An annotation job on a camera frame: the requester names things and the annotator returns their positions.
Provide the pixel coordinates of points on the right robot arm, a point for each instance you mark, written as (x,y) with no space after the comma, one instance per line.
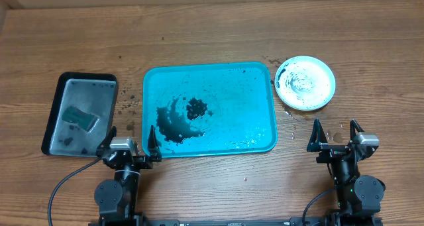
(359,196)

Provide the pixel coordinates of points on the green scrubbing sponge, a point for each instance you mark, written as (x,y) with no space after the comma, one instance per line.
(83,120)

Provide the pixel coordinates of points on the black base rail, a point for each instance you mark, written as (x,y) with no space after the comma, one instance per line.
(294,221)

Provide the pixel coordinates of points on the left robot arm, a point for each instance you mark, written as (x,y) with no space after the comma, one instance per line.
(117,198)

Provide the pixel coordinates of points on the black water tray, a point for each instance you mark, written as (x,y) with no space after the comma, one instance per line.
(92,93)

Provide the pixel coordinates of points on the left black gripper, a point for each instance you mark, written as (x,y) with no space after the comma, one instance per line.
(146,162)

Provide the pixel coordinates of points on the light blue plate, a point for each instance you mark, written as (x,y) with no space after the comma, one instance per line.
(305,83)

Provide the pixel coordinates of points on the teal plastic tray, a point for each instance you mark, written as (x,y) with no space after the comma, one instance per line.
(209,109)

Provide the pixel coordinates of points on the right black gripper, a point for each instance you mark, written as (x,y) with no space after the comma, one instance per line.
(317,142)

